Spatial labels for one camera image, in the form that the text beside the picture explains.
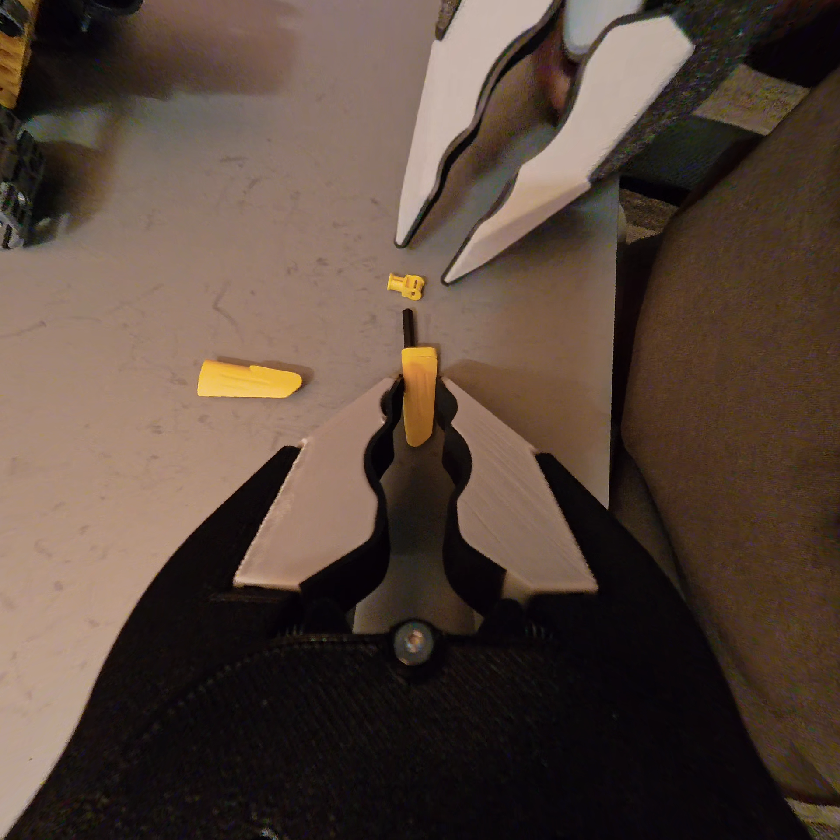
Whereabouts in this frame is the yellow blade-shaped brick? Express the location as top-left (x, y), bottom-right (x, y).
top-left (196, 358), bottom-right (305, 400)
top-left (400, 346), bottom-right (439, 449)

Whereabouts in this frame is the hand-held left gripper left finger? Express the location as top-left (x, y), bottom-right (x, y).
top-left (233, 377), bottom-right (404, 613)

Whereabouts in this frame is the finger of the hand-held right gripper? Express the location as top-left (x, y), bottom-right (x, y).
top-left (441, 13), bottom-right (697, 286)
top-left (394, 0), bottom-right (563, 250)

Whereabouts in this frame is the yellow black toy tracked vehicle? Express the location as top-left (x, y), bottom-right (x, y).
top-left (0, 0), bottom-right (144, 252)

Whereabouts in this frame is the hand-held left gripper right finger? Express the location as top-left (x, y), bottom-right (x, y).
top-left (440, 377), bottom-right (598, 616)

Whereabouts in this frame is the person's right hand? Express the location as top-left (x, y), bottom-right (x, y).
top-left (535, 28), bottom-right (584, 127)

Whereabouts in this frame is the person's right forearm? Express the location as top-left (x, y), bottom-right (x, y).
top-left (755, 0), bottom-right (840, 52)

